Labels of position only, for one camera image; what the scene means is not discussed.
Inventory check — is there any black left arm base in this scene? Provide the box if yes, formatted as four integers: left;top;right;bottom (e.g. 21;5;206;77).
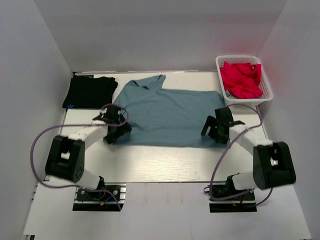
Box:
72;183;126;212

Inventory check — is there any crumpled red t-shirt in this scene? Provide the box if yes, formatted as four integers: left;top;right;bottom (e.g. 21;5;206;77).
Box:
219;61;263;99

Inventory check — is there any teal blue t-shirt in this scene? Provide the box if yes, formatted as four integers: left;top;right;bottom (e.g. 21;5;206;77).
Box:
114;75;225;148

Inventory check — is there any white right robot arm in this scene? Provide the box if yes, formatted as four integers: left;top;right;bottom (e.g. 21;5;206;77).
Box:
201;107;297;200

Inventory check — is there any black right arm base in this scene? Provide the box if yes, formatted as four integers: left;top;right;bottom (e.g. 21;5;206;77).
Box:
203;183;257;214

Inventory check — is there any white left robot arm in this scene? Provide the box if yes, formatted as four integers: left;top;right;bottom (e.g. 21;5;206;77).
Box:
45;103;132;200

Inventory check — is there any folded black t-shirt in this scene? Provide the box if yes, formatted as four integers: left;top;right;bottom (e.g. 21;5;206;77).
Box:
62;75;118;110

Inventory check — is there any white plastic basket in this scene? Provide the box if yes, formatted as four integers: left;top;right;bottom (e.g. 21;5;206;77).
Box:
215;55;273;107

